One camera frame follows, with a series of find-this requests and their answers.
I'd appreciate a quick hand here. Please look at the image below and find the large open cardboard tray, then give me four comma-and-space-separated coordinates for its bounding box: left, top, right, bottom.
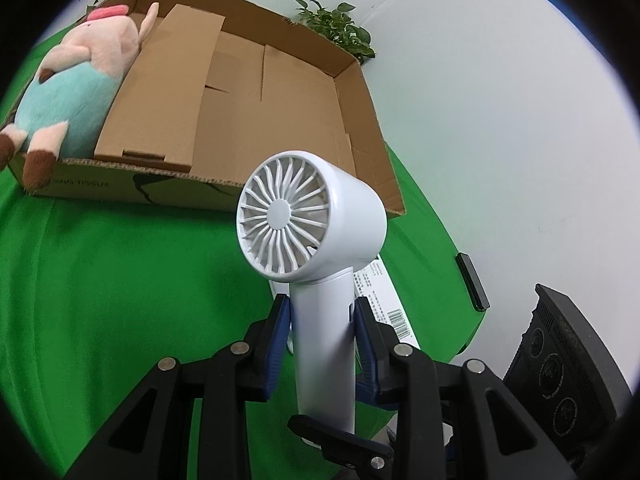
6, 0, 407, 219

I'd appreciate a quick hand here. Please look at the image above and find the white handheld fan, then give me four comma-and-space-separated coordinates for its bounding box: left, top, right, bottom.
236, 151, 387, 432

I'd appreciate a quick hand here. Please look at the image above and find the pink pig plush toy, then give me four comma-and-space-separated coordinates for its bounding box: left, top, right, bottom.
1, 2, 160, 192

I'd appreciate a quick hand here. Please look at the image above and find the green tablecloth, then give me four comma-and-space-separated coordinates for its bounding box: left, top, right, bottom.
1, 147, 484, 479

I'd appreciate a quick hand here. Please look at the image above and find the black remote on table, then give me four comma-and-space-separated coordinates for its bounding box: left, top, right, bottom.
454, 252, 490, 313

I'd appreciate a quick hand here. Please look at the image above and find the white green medicine box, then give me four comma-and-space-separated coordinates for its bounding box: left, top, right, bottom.
354, 255, 420, 349

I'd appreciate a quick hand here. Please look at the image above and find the long brown cardboard box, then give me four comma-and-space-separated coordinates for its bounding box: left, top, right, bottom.
94, 4, 224, 174

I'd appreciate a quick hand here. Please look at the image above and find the right potted green plant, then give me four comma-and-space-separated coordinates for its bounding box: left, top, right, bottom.
294, 0, 376, 64

